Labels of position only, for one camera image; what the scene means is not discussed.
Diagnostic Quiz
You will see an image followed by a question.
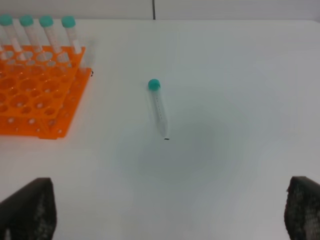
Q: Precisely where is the clear tube with teal cap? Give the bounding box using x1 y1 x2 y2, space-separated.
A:
147 78 169 140

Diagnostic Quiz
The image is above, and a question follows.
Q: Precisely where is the racked tube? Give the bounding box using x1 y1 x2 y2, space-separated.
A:
39 15 62 54
19 15 43 53
0 14 26 61
61 15 82 55

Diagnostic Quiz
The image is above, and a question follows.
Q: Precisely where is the racked tube far right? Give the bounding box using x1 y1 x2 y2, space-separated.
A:
61 15 82 55

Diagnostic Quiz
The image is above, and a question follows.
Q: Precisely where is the orange test tube rack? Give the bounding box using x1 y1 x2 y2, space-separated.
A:
0 45 92 140

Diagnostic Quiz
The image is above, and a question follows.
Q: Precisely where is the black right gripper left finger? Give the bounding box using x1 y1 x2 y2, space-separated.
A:
0 177 57 240

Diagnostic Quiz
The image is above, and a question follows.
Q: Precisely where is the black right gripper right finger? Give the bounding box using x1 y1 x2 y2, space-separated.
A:
284 176 320 240

